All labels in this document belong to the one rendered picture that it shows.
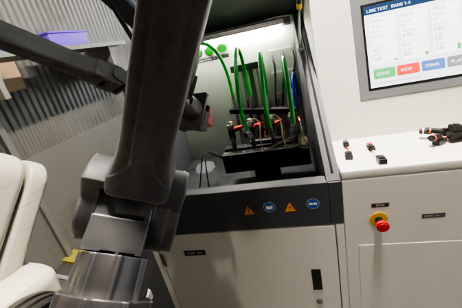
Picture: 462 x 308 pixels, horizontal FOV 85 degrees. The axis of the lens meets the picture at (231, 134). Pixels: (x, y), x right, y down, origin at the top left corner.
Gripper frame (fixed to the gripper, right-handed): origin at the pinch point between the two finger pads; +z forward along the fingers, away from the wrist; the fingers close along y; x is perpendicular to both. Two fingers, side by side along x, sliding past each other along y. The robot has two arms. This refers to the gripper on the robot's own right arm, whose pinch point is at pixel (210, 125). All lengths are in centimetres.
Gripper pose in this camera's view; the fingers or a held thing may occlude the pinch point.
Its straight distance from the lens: 71.5
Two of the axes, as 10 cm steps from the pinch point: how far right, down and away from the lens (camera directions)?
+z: 4.0, 3.6, 8.4
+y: 1.2, -9.3, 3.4
